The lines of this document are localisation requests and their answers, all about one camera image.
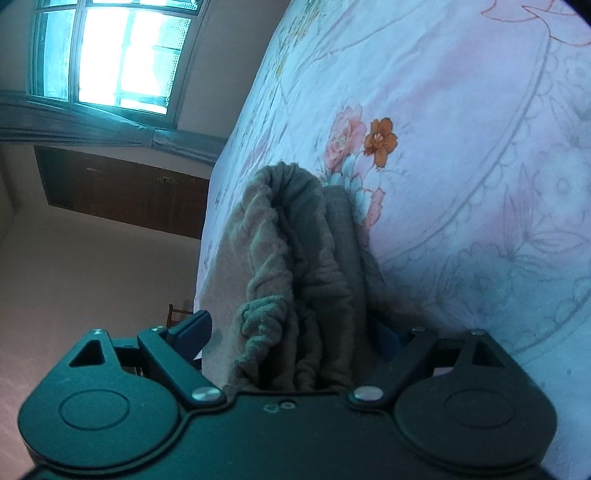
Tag window with metal frame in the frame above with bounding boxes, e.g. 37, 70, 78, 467
30, 0, 205, 117

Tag grey curtain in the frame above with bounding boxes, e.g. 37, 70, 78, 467
0, 90, 228, 167

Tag brown wooden door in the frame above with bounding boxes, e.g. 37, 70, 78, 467
33, 145, 211, 240

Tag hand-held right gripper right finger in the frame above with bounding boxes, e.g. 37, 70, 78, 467
347, 318, 525, 407

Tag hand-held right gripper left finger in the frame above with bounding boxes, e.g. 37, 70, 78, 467
51, 310, 225, 407

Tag bed with floral sheet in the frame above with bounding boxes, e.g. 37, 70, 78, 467
194, 0, 591, 384

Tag wooden chair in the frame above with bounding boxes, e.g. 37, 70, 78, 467
167, 303, 195, 329

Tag grey-brown fleece pants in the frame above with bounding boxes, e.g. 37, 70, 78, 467
196, 161, 393, 393

